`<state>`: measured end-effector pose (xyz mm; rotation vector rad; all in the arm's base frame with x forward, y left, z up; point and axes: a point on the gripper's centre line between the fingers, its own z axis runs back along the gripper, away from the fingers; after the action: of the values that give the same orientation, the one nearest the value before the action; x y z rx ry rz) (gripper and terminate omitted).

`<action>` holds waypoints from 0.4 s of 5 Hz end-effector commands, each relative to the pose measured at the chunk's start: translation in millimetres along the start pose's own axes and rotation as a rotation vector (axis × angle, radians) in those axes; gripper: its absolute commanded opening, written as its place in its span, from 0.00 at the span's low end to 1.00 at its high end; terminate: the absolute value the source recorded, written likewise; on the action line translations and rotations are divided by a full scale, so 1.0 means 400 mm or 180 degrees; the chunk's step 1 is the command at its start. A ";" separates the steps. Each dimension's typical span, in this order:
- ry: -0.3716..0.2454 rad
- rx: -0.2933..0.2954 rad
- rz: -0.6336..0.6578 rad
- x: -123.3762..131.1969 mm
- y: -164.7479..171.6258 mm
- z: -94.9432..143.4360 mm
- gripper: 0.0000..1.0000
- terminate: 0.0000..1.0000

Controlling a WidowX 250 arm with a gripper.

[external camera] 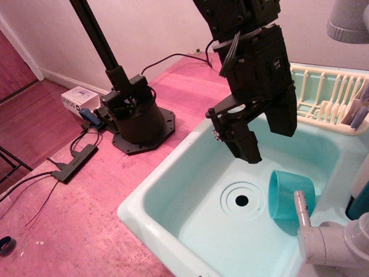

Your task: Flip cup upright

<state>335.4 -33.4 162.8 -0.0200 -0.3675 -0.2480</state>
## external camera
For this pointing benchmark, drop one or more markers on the black metal stand frame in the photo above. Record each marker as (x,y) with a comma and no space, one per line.
(14,162)

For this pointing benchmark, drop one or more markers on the black tape roll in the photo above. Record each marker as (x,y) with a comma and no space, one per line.
(8,245)

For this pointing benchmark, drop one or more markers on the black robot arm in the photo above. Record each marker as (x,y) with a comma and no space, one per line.
(224,18)

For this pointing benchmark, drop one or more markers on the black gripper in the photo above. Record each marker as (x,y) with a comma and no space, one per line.
(258,73)

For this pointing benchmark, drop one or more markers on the teal plastic cup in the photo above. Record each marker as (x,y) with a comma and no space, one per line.
(281,204)

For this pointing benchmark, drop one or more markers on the purple utensils in holder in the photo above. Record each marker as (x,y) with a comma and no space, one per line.
(360,111)

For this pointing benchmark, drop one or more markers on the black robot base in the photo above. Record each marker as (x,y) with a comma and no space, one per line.
(139,127)

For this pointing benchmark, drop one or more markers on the black usb hub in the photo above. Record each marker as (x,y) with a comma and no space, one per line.
(68,171)

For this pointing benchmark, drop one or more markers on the cream dish drying rack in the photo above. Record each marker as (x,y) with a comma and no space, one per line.
(326,97)

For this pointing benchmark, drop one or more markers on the teal soap bottle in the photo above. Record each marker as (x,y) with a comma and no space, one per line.
(358,204)

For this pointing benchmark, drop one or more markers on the white cardboard box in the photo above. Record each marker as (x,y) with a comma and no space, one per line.
(78,98)

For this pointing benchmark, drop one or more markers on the blue clamp handle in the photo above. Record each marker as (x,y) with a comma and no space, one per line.
(87,115)

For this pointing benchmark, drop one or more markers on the grey toy faucet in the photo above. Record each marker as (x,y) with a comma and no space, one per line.
(331,244)

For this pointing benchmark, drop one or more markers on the mint green toy sink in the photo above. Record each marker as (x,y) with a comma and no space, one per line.
(203,212)

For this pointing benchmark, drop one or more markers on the grey overhead pipe fitting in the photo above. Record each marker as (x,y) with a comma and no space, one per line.
(348,22)

